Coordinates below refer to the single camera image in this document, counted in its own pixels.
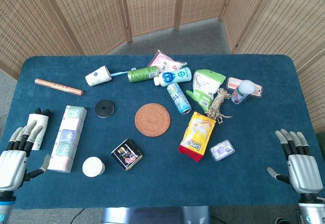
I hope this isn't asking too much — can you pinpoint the light blue toothbrush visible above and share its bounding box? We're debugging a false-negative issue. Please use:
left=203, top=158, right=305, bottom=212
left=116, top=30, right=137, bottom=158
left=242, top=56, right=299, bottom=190
left=109, top=70, right=129, bottom=78

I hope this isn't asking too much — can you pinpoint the green and white pouch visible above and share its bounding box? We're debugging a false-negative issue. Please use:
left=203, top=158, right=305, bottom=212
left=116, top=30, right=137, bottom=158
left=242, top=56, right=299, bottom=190
left=185, top=69, right=226, bottom=113

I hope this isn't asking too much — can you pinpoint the black round disc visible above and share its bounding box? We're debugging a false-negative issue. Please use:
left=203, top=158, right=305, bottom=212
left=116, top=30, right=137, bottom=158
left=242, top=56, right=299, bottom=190
left=94, top=100, right=115, bottom=119

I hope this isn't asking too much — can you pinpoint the black rectangular tin can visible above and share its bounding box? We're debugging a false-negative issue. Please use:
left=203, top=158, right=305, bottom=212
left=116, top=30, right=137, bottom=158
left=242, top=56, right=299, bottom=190
left=110, top=138, right=144, bottom=172

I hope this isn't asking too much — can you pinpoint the round woven brown coaster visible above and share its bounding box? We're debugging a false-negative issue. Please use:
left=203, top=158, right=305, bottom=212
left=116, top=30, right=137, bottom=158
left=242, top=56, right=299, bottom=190
left=134, top=103, right=171, bottom=137

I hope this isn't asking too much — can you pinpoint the woven bamboo folding screen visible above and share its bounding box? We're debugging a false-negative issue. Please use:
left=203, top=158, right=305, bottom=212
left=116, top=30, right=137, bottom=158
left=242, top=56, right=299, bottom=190
left=0, top=0, right=235, bottom=80
left=220, top=0, right=325, bottom=133

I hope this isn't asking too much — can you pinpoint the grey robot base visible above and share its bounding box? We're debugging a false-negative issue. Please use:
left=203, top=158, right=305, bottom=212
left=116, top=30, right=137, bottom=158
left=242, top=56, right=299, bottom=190
left=101, top=205, right=212, bottom=224

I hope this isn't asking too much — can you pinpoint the bundle of braided rope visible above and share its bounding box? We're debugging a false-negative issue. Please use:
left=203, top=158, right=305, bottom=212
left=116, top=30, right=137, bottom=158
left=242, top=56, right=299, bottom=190
left=205, top=87, right=233, bottom=125

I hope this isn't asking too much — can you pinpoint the white paper cup blue logo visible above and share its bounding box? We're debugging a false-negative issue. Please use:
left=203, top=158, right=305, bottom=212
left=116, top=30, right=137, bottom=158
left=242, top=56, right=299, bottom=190
left=85, top=66, right=112, bottom=87

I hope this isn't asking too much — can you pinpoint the green drink can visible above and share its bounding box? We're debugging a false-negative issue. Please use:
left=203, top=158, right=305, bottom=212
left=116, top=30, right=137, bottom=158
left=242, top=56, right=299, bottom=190
left=126, top=66, right=160, bottom=83

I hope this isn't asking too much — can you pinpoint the pink blister pack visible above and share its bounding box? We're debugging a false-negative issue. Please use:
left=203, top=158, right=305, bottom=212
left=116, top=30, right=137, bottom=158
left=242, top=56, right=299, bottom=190
left=225, top=76, right=264, bottom=99

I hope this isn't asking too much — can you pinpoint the blue drink can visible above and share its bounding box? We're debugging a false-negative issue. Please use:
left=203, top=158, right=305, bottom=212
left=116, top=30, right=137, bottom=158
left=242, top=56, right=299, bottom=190
left=166, top=82, right=192, bottom=115

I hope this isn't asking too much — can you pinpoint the stack of white paper cups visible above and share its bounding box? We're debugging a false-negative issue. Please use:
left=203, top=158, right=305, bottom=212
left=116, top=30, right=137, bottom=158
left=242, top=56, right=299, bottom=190
left=26, top=113, right=50, bottom=151

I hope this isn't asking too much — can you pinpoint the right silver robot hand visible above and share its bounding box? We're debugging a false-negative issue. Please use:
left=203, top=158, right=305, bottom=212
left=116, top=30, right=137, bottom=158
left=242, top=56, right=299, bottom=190
left=267, top=129, right=323, bottom=194

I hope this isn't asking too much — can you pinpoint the black rubber object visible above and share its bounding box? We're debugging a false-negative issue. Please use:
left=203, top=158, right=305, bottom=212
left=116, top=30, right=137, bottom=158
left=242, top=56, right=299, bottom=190
left=34, top=108, right=52, bottom=117

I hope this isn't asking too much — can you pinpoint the long tea packet box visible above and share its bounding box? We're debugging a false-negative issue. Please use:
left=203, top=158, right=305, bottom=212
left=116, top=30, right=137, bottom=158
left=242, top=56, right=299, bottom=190
left=47, top=105, right=88, bottom=173

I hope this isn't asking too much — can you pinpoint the plain white paper cup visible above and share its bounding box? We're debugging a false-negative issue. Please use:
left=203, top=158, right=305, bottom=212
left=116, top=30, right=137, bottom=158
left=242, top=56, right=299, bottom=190
left=82, top=156, right=106, bottom=178

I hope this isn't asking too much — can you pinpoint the white bottle blue label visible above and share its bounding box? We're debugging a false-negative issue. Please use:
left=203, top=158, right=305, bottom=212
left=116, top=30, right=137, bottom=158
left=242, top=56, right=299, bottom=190
left=153, top=67, right=192, bottom=87

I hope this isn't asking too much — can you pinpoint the yellow snack bag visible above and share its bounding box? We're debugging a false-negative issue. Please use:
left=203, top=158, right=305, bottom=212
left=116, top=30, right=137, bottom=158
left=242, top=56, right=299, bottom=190
left=178, top=111, right=217, bottom=163

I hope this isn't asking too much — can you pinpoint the small purple plastic box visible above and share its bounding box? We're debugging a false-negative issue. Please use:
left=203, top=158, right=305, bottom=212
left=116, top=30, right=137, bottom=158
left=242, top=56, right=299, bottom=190
left=209, top=139, right=236, bottom=162

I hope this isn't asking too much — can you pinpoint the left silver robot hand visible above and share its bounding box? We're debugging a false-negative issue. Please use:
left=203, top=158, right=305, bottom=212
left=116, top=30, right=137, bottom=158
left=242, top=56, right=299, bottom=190
left=0, top=119, right=51, bottom=191

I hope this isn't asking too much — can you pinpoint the clear jar white lid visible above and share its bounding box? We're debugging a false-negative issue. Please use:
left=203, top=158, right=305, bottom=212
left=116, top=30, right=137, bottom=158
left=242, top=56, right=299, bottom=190
left=231, top=79, right=256, bottom=105

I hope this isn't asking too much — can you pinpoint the copper coloured tube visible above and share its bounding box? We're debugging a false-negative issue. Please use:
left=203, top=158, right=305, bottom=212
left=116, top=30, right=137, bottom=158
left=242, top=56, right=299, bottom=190
left=34, top=78, right=85, bottom=97

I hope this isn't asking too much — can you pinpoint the black floor cable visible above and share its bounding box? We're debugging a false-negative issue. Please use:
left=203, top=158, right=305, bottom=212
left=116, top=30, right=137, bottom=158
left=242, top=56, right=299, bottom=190
left=68, top=208, right=86, bottom=224

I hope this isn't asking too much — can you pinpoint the pink snack bag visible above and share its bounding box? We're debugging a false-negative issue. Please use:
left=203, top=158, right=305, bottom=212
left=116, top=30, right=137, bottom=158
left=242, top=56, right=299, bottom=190
left=147, top=49, right=188, bottom=74

